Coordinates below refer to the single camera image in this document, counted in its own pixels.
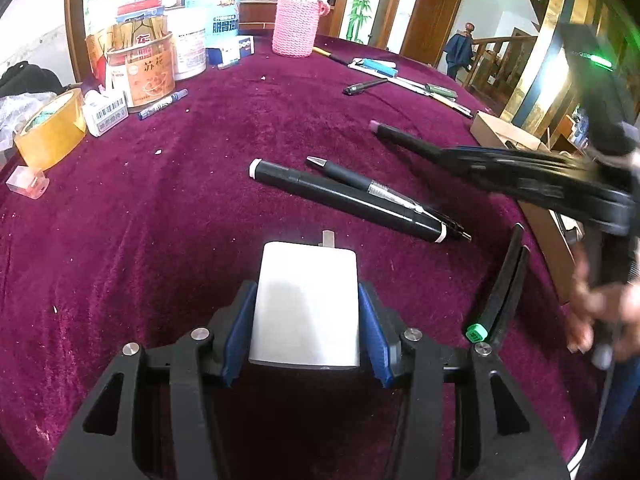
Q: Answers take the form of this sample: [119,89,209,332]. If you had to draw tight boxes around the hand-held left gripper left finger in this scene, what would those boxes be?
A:
[44,281,259,480]

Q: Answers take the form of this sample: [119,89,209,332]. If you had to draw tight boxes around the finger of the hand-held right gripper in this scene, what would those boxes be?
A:
[440,146,601,173]
[452,162,633,236]

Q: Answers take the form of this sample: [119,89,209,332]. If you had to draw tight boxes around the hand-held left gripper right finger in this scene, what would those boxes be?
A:
[359,282,571,480]

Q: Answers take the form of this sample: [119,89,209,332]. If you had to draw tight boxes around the cardboard box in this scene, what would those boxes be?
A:
[470,110,587,306]

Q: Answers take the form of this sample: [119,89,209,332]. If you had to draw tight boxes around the white charger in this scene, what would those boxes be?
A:
[247,230,361,370]

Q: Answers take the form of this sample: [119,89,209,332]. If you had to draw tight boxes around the black marker green cap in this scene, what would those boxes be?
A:
[466,223,526,346]

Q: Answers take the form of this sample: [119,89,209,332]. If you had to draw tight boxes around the black marker pink caps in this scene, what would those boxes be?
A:
[369,120,453,162]

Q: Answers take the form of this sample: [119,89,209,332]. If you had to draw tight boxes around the black clear gel pen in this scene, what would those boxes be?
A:
[306,156,472,242]

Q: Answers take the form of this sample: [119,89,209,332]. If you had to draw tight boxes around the black marker pale caps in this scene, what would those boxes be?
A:
[248,158,448,245]

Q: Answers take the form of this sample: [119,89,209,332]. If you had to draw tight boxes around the person's right forearm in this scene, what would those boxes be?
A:
[575,360,640,480]

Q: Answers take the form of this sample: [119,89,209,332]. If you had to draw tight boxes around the person's right hand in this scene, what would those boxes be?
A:
[567,245,640,366]

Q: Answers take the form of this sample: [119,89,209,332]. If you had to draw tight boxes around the wooden stair railing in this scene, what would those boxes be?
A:
[470,27,539,97]

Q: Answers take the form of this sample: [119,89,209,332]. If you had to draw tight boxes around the long white pen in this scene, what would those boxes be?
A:
[387,77,474,119]

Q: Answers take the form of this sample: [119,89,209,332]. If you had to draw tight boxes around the hanging blue jacket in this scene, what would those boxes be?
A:
[442,22,476,81]

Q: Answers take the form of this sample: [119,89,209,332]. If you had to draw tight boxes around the maroon velvet tablecloth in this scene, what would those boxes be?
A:
[0,35,601,480]

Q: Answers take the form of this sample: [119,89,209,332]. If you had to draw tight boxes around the wooden door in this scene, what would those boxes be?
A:
[400,0,464,67]

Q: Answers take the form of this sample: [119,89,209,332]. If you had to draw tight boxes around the slim black pen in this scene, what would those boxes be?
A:
[342,78,390,97]

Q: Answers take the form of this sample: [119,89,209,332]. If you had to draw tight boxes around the bamboo painted panel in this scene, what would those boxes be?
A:
[345,0,382,44]

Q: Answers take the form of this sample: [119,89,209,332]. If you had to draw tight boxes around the blue marker pen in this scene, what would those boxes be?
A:
[137,88,190,120]

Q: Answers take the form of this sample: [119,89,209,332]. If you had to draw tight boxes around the pink knit-sleeved bottle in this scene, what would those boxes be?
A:
[272,0,332,59]

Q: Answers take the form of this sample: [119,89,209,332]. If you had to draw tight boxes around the white barcode box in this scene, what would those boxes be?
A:
[82,90,129,137]

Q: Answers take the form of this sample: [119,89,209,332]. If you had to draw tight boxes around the yellow tape roll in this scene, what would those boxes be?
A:
[14,88,87,172]

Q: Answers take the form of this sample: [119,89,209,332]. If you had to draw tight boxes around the orange round tin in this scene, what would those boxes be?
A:
[107,32,177,109]

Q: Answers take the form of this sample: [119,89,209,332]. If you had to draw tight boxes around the small white blue box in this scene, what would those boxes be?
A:
[207,36,256,66]

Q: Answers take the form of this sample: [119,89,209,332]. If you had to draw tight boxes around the white round can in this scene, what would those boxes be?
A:
[167,7,207,81]

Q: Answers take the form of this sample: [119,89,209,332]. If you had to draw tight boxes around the wooden cabinet counter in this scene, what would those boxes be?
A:
[239,0,281,27]

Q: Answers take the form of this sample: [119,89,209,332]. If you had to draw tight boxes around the clear plastic bag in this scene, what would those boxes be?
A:
[0,92,57,152]

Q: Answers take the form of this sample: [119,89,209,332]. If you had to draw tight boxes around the black bag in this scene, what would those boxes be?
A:
[0,61,64,99]

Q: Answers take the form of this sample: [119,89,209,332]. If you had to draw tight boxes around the red-topped box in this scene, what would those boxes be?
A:
[117,2,166,24]

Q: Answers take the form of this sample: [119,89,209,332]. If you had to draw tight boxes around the yellow handled tool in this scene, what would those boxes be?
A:
[312,46,352,66]

